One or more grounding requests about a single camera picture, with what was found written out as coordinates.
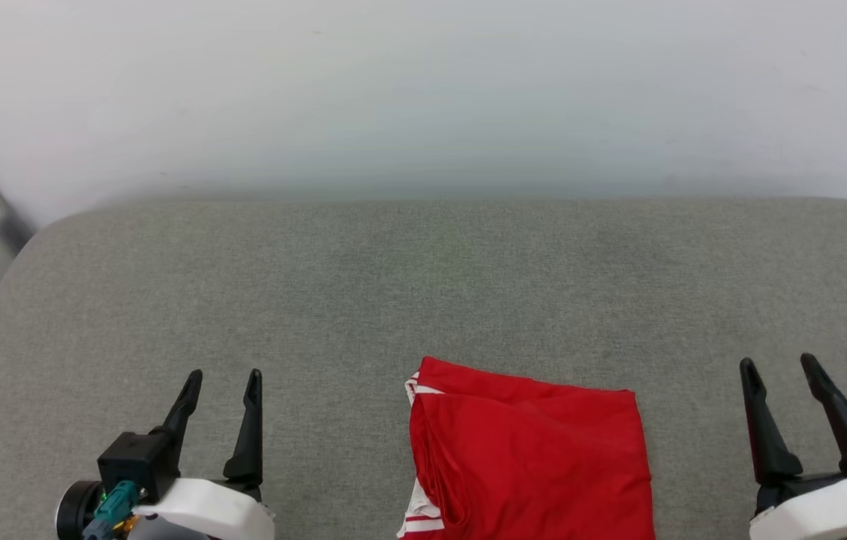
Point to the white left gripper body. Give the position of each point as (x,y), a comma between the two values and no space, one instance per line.
(205,510)

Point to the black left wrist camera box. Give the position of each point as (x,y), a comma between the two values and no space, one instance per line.
(134,459)

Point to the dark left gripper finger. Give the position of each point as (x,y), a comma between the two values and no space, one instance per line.
(249,435)
(181,409)

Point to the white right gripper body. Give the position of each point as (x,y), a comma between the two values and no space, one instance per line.
(828,514)

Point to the red and white jersey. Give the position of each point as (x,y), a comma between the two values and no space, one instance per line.
(536,465)

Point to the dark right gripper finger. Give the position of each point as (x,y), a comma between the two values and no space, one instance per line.
(839,412)
(767,427)

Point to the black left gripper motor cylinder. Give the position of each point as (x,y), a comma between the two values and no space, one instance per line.
(76,511)

